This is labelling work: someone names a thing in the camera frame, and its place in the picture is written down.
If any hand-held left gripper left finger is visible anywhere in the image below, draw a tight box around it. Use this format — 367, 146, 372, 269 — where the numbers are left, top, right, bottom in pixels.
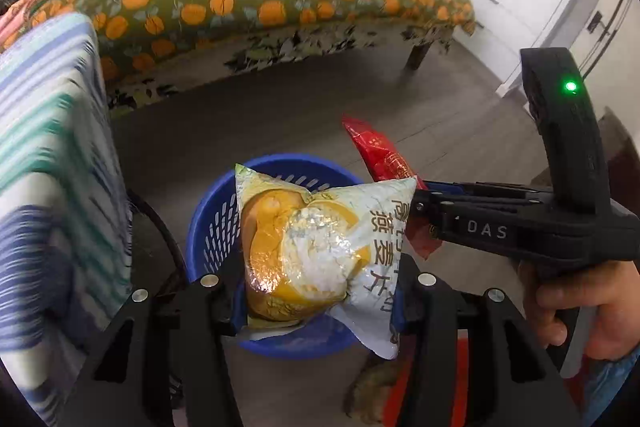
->
60, 253, 251, 427

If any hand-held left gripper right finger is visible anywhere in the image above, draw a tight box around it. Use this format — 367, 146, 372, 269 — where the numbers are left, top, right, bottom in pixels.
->
390, 253, 583, 427

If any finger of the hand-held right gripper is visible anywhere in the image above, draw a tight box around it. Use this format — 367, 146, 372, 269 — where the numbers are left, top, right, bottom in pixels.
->
425, 180, 553, 204
409, 191, 453, 240

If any red snack packet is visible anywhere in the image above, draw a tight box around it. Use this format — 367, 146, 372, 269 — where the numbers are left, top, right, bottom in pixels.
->
341, 117, 443, 260

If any blue plastic basket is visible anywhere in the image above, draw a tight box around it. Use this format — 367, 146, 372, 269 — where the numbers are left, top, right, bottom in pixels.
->
186, 153, 381, 360

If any white yellow snack bag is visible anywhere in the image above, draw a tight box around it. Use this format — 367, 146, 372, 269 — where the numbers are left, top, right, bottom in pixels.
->
234, 163, 418, 360

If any person's right forearm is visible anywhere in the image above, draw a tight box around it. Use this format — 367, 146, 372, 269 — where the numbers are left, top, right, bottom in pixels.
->
580, 352, 633, 427

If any person's right hand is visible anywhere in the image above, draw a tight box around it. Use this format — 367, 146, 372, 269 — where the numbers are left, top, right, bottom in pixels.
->
517, 257, 640, 364

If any brown furry slipper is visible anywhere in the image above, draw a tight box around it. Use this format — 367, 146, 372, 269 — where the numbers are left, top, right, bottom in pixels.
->
342, 352, 406, 424

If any white door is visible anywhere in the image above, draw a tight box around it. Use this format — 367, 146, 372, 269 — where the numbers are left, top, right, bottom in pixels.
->
500, 0, 632, 108

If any wooden bed leg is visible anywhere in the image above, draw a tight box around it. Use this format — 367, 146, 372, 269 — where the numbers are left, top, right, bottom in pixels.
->
404, 42, 433, 72

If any floral bedsheet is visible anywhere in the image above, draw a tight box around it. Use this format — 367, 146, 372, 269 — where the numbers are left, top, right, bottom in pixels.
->
107, 19, 456, 112

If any round table, striped cloth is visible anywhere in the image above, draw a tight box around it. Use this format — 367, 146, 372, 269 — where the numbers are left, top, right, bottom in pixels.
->
0, 12, 133, 408

